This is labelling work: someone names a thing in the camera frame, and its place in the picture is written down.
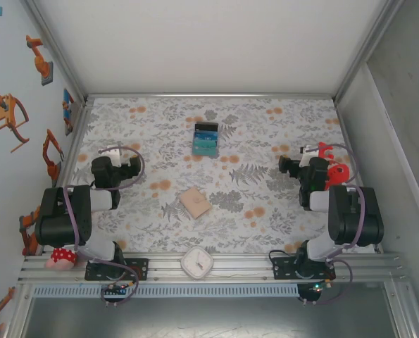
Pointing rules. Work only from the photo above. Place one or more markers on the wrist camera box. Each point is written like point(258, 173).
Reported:
point(114, 154)
point(307, 155)

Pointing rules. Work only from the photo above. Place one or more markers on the floral table mat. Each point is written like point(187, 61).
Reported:
point(265, 123)

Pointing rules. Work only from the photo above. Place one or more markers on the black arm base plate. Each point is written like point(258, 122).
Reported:
point(140, 269)
point(283, 267)

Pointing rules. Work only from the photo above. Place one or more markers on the dark blue credit card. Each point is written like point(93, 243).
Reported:
point(205, 134)

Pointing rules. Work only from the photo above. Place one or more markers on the aluminium frame post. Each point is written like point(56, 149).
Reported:
point(367, 45)
point(54, 45)

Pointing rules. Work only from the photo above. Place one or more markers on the red spotted mushroom plush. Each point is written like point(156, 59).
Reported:
point(62, 256)

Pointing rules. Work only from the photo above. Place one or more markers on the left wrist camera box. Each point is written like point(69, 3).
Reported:
point(114, 154)

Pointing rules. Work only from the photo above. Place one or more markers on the black VIP credit card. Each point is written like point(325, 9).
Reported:
point(207, 126)

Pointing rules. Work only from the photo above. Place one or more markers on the small circuit board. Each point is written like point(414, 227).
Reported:
point(117, 289)
point(318, 287)

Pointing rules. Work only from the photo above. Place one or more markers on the blue and orange sticker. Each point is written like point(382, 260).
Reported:
point(67, 112)

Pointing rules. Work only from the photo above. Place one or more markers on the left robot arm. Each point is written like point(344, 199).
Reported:
point(63, 218)

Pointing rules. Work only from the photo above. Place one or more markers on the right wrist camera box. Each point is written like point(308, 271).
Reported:
point(307, 155)

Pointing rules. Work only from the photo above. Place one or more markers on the teal credit card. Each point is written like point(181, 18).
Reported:
point(205, 142)
point(205, 150)

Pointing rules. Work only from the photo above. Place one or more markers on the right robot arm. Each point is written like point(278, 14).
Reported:
point(353, 214)

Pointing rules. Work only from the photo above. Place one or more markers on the white square clock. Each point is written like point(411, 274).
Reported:
point(196, 263)

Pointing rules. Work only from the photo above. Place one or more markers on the red fish plush toy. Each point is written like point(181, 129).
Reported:
point(337, 174)

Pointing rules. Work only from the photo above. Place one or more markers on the beige leather card holder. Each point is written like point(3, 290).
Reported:
point(195, 204)

